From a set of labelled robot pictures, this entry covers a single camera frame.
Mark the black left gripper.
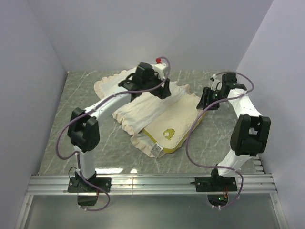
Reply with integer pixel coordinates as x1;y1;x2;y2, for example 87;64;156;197
143;71;172;100

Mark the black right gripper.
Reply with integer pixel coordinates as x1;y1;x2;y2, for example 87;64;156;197
196;86;226;111

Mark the white pillowcase with peach ruffles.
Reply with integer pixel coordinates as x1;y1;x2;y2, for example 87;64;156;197
92;68;198;158

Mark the cream pillow with yellow edge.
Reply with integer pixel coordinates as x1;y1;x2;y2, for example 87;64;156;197
143;94;200;158

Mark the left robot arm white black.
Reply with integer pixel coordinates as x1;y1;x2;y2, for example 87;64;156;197
67;58;171;192

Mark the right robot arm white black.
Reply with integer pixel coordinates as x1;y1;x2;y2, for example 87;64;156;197
196;72;271;191

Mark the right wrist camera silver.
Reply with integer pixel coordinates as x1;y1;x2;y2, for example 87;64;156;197
210;74;222;91

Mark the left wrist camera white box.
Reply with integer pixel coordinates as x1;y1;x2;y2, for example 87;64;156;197
152;57;169;78

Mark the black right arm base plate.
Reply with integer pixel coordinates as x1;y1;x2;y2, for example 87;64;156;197
193;176;238;208

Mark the aluminium mounting rail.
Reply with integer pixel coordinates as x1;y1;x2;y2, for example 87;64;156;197
26;174;277;195

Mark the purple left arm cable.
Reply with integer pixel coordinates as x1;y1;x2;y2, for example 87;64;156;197
56;56;171;212

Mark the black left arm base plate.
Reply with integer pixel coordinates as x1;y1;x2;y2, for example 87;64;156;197
67;173;112;207

